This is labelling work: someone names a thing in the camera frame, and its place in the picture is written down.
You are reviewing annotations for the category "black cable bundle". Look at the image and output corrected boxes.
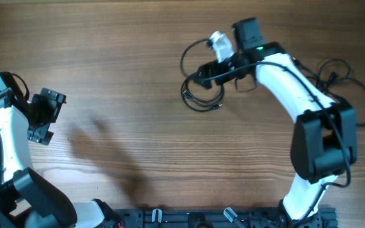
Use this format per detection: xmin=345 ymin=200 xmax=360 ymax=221
xmin=180 ymin=74 xmax=226 ymax=113

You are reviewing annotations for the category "separated black usb cable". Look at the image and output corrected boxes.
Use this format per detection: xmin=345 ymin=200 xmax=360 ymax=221
xmin=291 ymin=56 xmax=365 ymax=127

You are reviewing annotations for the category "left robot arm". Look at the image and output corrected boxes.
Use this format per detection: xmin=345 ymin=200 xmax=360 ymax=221
xmin=0 ymin=72 xmax=113 ymax=228

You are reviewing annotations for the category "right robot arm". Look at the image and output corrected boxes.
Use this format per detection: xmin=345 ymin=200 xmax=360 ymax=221
xmin=187 ymin=18 xmax=357 ymax=227

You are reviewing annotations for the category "right camera black cable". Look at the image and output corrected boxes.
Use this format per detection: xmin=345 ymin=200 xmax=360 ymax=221
xmin=179 ymin=38 xmax=352 ymax=227

